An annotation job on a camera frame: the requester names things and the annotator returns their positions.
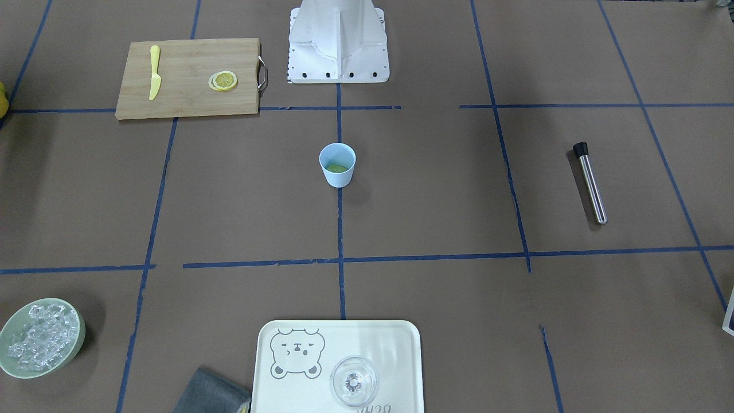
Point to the steel muddler black tip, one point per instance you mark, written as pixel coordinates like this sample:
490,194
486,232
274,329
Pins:
582,154

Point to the blue paper cup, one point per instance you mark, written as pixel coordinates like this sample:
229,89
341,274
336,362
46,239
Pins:
338,161

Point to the yellow lemon front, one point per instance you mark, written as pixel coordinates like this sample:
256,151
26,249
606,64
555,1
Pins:
4,102

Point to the cream bear tray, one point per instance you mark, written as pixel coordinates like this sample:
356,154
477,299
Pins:
294,361

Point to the clear wine glass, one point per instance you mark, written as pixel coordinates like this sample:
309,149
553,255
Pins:
354,382

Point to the bamboo cutting board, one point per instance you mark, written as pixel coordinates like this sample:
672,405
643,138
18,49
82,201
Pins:
185,67

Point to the grey folded cloth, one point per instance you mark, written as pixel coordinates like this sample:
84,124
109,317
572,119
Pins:
209,392

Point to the yellow plastic knife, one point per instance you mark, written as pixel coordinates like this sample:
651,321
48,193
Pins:
155,78

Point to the green bowl of ice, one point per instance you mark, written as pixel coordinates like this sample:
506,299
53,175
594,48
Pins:
40,338

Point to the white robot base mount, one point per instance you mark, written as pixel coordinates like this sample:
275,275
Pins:
334,42

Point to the white wire dish rack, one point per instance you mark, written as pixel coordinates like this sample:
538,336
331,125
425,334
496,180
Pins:
727,319

